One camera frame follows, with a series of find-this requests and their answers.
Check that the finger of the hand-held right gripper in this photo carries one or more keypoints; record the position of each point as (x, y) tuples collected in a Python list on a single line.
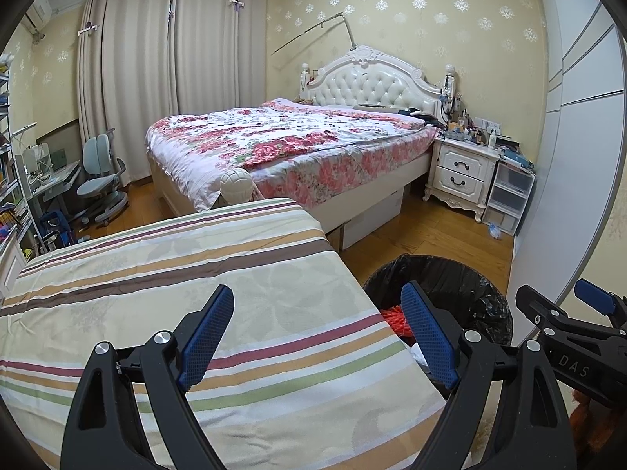
[(539, 306), (595, 296)]

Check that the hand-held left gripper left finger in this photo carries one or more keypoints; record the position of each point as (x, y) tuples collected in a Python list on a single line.
[(205, 338)]

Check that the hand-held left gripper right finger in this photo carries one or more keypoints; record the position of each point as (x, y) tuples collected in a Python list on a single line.
[(431, 338)]

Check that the white tissue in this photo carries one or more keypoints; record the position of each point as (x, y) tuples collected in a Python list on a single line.
[(420, 355)]

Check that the orange-red foam fruit net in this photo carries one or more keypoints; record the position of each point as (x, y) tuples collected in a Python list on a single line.
[(399, 323)]

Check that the trash bin with black bag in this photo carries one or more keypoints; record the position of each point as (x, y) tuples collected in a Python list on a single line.
[(465, 284)]

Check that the striped tablecloth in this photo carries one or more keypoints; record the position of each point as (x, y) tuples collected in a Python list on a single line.
[(196, 274)]

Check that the blue and white plastic bag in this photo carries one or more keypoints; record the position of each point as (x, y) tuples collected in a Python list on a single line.
[(494, 231)]

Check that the plastic drawer unit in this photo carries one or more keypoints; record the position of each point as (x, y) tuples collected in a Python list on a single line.
[(509, 191)]

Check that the white storage box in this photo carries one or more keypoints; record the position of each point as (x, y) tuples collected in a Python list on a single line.
[(372, 220)]

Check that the white wardrobe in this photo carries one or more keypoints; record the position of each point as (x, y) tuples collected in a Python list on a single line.
[(573, 156)]

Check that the stack of books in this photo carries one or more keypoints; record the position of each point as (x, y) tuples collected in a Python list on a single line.
[(514, 156)]

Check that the white nightstand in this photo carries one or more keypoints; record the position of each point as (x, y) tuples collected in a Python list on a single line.
[(460, 171)]

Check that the white round bedpost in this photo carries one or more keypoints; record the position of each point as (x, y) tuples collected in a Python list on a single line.
[(237, 183)]

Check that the blue stool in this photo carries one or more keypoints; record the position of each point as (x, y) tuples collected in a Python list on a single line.
[(56, 230)]

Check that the cluster of small nightstand items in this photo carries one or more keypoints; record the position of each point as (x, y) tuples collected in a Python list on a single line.
[(465, 129)]

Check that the grey desk chair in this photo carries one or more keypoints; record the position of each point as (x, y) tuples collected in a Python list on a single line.
[(98, 156)]

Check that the floral bedspread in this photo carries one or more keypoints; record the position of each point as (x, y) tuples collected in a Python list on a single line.
[(274, 137)]

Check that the small dark item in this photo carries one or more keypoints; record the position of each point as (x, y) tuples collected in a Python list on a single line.
[(426, 117)]

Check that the white desk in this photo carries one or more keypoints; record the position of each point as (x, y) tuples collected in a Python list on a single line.
[(54, 176)]

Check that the bookshelf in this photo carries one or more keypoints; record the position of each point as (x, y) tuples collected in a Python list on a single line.
[(12, 181)]

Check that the white bed with tufted headboard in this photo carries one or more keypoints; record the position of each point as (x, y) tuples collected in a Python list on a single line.
[(372, 78)]

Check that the beige curtain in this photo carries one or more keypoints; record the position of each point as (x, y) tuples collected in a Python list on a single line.
[(127, 83), (220, 49)]

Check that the thin metal rod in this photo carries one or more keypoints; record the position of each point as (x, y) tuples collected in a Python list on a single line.
[(349, 34)]

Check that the white air conditioner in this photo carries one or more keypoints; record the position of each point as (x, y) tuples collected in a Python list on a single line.
[(38, 12)]

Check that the white wall socket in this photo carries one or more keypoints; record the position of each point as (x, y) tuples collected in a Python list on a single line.
[(487, 125)]

